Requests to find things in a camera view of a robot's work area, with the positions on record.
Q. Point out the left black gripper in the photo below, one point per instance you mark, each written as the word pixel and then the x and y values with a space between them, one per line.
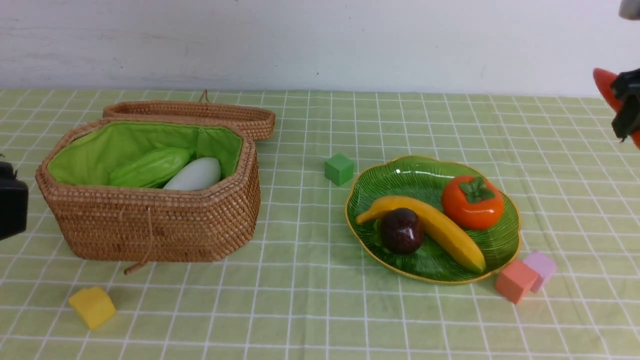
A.
pixel 14 201

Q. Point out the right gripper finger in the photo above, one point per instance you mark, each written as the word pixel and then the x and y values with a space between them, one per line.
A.
pixel 626 89

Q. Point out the orange red carrot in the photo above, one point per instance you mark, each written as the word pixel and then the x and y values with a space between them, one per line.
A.
pixel 603 79

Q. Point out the green bitter gourd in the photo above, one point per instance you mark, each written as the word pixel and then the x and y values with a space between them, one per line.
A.
pixel 150 167

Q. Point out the white radish with green leaves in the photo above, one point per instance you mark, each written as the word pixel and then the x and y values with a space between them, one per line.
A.
pixel 202 173

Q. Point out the orange persimmon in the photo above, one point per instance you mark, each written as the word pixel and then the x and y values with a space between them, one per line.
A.
pixel 472 202

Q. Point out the yellow banana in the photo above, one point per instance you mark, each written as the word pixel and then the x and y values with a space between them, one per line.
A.
pixel 445 232

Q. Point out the dark purple mangosteen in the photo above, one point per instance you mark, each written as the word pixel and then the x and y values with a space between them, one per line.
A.
pixel 402 231

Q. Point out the woven wicker basket green lining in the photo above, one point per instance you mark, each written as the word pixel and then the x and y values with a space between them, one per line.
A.
pixel 142 224

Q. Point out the yellow foam block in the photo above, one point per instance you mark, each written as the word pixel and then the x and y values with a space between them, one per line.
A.
pixel 93 305

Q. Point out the lilac foam cube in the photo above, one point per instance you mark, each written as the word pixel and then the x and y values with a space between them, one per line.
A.
pixel 543 265

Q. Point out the green leaf-shaped glass plate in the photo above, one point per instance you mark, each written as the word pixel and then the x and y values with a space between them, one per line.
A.
pixel 424 178

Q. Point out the salmon pink foam cube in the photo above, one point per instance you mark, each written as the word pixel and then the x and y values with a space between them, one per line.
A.
pixel 515 281

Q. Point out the woven wicker basket lid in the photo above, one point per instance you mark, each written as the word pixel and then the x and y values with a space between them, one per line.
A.
pixel 256 123

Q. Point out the green foam cube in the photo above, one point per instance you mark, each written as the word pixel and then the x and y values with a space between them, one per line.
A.
pixel 339 169

